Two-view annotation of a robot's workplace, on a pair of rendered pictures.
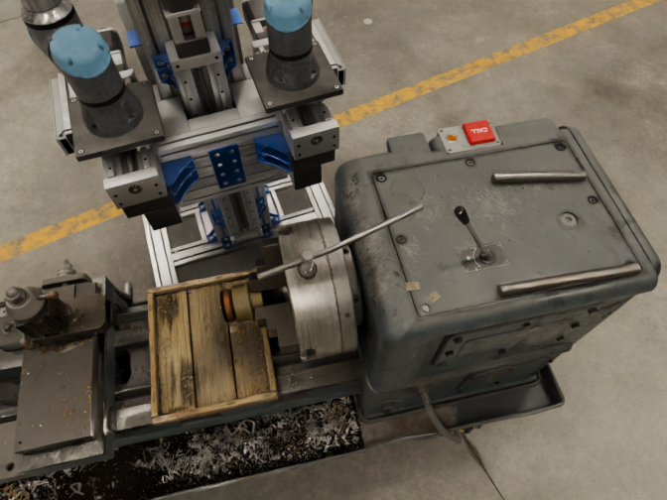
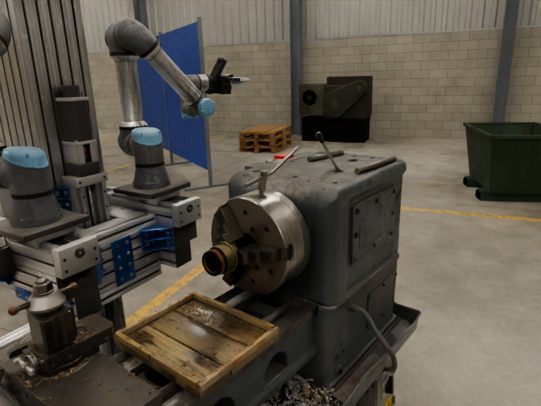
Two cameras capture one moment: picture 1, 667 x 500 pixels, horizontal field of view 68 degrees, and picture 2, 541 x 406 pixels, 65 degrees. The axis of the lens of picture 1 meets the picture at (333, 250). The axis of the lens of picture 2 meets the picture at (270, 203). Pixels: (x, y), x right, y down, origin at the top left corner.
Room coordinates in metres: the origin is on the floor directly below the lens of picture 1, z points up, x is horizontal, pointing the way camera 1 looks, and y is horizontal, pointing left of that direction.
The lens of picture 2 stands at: (-0.53, 0.80, 1.59)
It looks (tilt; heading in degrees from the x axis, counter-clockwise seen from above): 17 degrees down; 322
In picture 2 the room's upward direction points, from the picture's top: 2 degrees counter-clockwise
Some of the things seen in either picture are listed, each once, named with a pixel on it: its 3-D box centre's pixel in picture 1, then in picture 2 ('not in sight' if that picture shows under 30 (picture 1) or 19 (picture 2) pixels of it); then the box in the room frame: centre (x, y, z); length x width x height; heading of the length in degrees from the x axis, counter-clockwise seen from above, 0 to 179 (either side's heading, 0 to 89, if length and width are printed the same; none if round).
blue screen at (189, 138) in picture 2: not in sight; (166, 101); (6.88, -2.70, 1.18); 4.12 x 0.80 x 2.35; 170
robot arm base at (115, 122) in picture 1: (106, 101); (35, 205); (0.96, 0.58, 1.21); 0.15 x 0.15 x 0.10
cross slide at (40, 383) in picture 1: (61, 355); (72, 382); (0.38, 0.66, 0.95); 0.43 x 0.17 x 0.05; 13
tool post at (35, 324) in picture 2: (40, 313); (53, 324); (0.43, 0.67, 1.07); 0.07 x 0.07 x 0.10; 13
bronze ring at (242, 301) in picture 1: (243, 302); (221, 258); (0.46, 0.20, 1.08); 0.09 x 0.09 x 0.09; 13
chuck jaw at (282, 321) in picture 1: (284, 330); (263, 254); (0.39, 0.11, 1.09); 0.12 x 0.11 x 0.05; 13
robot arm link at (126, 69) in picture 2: not in sight; (130, 91); (1.26, 0.11, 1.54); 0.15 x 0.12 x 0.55; 179
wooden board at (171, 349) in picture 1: (209, 341); (196, 335); (0.43, 0.32, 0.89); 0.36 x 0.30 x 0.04; 13
